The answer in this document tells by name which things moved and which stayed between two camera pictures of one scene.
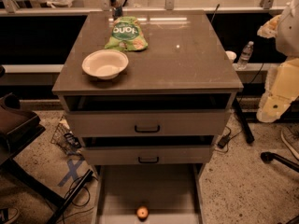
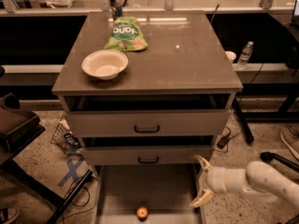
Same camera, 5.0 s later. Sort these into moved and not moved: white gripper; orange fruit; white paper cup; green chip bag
Moved: white gripper
Not moved: green chip bag; orange fruit; white paper cup
